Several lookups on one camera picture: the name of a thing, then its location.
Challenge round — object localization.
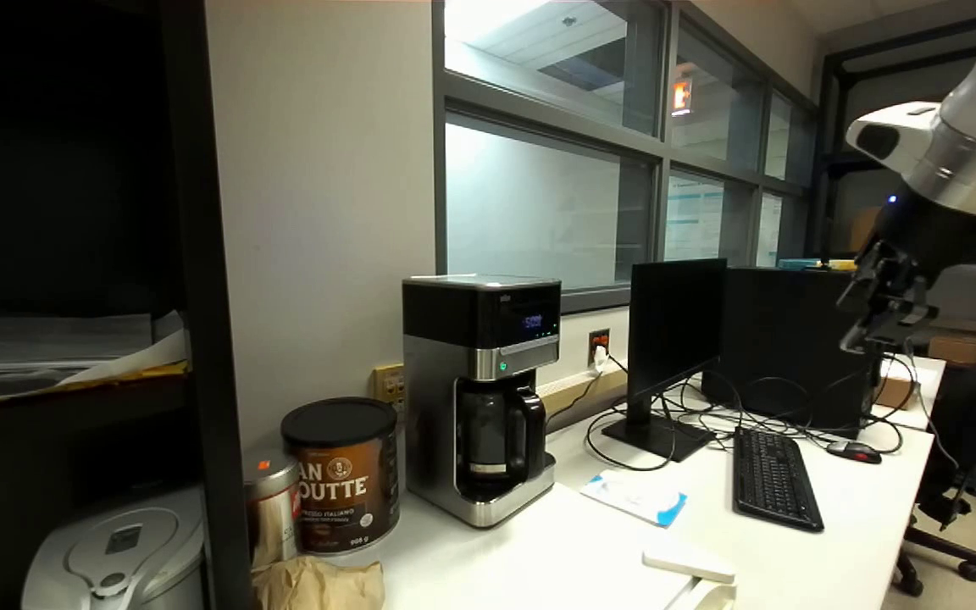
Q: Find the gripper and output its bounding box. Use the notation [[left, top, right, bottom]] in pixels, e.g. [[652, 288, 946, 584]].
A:
[[835, 188, 976, 354]]

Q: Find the glass coffee carafe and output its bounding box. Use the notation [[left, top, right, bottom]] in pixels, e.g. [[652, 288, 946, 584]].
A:
[[457, 373, 547, 501]]

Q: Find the black and silver coffee machine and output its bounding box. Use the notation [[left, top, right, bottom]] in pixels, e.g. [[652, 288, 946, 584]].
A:
[[402, 274, 563, 530]]

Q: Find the brown coffee can black lid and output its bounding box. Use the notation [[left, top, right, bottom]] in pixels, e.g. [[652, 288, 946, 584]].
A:
[[280, 396, 401, 557]]

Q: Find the silver coffee tin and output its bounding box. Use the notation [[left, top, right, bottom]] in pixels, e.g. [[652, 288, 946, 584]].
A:
[[242, 449, 302, 569]]

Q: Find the cardboard box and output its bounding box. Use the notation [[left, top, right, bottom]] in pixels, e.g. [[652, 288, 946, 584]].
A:
[[872, 371, 918, 411]]

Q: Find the black computer tower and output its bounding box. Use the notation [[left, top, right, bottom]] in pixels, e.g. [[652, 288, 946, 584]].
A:
[[701, 267, 884, 439]]

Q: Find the black office chair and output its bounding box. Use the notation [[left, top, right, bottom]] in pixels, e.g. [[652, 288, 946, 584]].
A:
[[893, 350, 976, 597]]

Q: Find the black and red mouse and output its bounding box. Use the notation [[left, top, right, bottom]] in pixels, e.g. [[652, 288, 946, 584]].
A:
[[826, 439, 884, 465]]

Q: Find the black keyboard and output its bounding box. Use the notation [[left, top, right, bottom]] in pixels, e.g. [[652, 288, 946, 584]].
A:
[[732, 426, 826, 534]]

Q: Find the black monitor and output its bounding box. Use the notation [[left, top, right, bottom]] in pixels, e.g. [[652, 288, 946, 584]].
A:
[[602, 258, 729, 463]]

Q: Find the white and blue packet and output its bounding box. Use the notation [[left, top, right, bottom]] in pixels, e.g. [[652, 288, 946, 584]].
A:
[[580, 470, 689, 529]]

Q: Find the flat white block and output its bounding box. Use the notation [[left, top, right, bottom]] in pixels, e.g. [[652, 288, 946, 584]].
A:
[[641, 541, 737, 586]]

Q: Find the window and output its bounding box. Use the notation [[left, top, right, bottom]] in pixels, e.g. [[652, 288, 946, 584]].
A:
[[432, 0, 821, 315]]

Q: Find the crumpled brown paper bag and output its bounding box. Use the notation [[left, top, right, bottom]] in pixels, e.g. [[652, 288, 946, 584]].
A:
[[251, 555, 386, 610]]

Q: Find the black shelf unit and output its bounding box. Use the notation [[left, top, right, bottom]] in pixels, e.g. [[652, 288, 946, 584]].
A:
[[0, 0, 253, 610]]

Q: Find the white countertop appliance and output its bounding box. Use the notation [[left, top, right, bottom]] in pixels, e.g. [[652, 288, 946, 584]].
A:
[[21, 485, 207, 610]]

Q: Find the stack of papers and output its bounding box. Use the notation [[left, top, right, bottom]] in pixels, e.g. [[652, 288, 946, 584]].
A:
[[0, 310, 191, 402]]

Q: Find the tangle of black cables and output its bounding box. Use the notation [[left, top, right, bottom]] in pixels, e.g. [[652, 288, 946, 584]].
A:
[[666, 352, 921, 456]]

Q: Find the black metal frame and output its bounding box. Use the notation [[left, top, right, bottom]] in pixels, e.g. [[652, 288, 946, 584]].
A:
[[808, 13, 976, 352]]

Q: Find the white wall socket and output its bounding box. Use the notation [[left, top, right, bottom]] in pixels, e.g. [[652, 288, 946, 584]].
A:
[[587, 328, 613, 374]]

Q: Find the beige cable duct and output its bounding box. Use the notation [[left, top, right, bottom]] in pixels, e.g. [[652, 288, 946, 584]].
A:
[[536, 366, 629, 418]]

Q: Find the black cable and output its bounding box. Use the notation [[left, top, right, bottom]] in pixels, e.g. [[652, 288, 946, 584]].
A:
[[584, 351, 714, 473]]

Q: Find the yellow wall socket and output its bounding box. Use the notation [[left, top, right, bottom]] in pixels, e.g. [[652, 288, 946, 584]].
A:
[[371, 363, 407, 409]]

